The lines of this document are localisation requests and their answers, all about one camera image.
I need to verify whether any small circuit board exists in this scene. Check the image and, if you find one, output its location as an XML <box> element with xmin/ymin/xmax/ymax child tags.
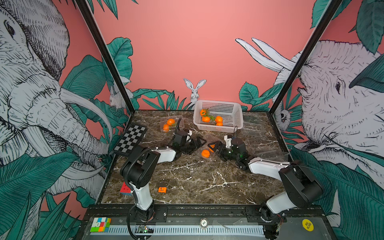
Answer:
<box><xmin>137</xmin><ymin>225</ymin><xmax>154</xmax><ymax>234</ymax></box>

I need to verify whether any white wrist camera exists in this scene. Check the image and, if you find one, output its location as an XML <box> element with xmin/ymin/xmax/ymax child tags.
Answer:
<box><xmin>224</xmin><ymin>135</ymin><xmax>233</xmax><ymax>149</ymax></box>
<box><xmin>185</xmin><ymin>129</ymin><xmax>193</xmax><ymax>143</ymax></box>

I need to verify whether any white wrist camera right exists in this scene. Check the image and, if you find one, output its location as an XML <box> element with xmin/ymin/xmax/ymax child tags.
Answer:
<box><xmin>224</xmin><ymin>135</ymin><xmax>233</xmax><ymax>149</ymax></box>

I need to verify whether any white plastic basket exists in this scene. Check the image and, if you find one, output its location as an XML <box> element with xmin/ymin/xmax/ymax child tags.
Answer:
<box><xmin>193</xmin><ymin>100</ymin><xmax>244</xmax><ymax>133</ymax></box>

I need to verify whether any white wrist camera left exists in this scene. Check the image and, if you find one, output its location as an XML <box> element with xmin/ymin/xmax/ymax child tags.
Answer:
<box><xmin>185</xmin><ymin>129</ymin><xmax>193</xmax><ymax>143</ymax></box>

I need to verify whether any round silver knob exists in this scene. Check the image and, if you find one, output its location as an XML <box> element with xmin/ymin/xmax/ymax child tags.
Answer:
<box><xmin>200</xmin><ymin>218</ymin><xmax>209</xmax><ymax>229</ymax></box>

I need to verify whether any small orange block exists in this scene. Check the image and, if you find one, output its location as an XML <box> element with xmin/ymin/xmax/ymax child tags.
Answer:
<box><xmin>158</xmin><ymin>187</ymin><xmax>167</xmax><ymax>194</ymax></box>

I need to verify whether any colourful cube on rail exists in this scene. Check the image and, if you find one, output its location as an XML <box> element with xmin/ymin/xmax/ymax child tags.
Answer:
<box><xmin>90</xmin><ymin>217</ymin><xmax>112</xmax><ymax>233</ymax></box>

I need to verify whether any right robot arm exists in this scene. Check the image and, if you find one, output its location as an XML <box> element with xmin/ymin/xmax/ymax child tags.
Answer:
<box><xmin>208</xmin><ymin>135</ymin><xmax>324</xmax><ymax>222</ymax></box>

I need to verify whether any orange with leaf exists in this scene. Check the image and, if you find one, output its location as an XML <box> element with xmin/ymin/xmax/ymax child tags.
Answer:
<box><xmin>215</xmin><ymin>116</ymin><xmax>223</xmax><ymax>122</ymax></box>

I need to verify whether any yellow round sticker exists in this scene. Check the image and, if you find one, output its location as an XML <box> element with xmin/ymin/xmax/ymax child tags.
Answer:
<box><xmin>302</xmin><ymin>219</ymin><xmax>314</xmax><ymax>232</ymax></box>

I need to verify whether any black white checkerboard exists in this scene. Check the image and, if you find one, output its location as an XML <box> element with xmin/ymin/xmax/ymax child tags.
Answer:
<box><xmin>113</xmin><ymin>124</ymin><xmax>147</xmax><ymax>157</ymax></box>

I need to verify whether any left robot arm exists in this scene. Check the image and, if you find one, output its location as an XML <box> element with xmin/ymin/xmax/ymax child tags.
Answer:
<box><xmin>120</xmin><ymin>130</ymin><xmax>207</xmax><ymax>222</ymax></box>

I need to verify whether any red cube on table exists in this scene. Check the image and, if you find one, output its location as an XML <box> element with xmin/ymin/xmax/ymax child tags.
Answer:
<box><xmin>120</xmin><ymin>183</ymin><xmax>132</xmax><ymax>196</ymax></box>

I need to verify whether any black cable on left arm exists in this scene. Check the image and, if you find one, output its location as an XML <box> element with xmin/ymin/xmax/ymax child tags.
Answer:
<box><xmin>123</xmin><ymin>146</ymin><xmax>160</xmax><ymax>193</ymax></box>

